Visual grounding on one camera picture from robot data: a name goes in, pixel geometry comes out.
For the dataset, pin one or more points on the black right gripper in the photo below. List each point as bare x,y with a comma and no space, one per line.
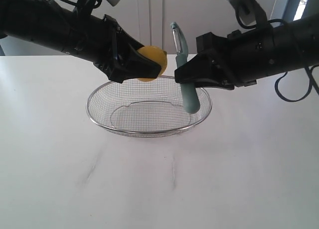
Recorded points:
238,60

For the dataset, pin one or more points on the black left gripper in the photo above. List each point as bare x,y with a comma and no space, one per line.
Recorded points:
119,59

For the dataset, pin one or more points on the yellow lemon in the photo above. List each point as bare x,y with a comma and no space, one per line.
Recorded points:
156,55

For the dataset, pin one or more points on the teal handled peeler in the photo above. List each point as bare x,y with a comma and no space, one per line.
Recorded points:
190,99

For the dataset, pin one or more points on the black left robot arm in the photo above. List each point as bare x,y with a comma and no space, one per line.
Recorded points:
77,32

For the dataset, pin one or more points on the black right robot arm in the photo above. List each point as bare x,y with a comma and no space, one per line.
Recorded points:
297,43

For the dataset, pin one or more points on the oval wire mesh basket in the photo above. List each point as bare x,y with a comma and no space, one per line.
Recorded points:
145,109

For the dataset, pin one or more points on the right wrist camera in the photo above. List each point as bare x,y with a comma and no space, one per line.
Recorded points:
249,14

